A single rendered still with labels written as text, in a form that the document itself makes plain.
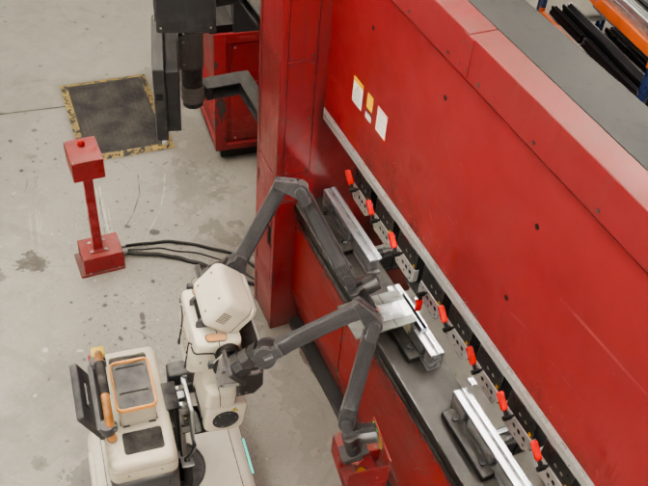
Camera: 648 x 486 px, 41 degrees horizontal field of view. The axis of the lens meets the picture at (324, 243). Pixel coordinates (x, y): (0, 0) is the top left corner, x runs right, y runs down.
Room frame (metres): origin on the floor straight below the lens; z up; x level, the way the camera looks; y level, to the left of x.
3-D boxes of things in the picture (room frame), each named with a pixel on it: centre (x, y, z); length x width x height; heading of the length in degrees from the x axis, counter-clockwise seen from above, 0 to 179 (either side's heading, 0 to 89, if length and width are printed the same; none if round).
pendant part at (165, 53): (3.21, 0.75, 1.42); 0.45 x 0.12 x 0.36; 12
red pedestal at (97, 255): (3.41, 1.26, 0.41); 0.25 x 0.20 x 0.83; 117
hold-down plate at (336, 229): (2.90, -0.04, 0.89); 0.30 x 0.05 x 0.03; 27
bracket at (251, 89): (3.42, 0.47, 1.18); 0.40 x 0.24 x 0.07; 27
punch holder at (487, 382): (1.88, -0.63, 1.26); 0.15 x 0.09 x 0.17; 27
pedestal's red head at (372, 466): (1.82, -0.21, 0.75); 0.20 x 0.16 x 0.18; 20
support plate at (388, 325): (2.32, -0.24, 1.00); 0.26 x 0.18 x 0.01; 117
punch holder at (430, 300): (2.23, -0.45, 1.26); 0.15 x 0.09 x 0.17; 27
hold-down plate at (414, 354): (2.33, -0.33, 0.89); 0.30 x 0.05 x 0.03; 27
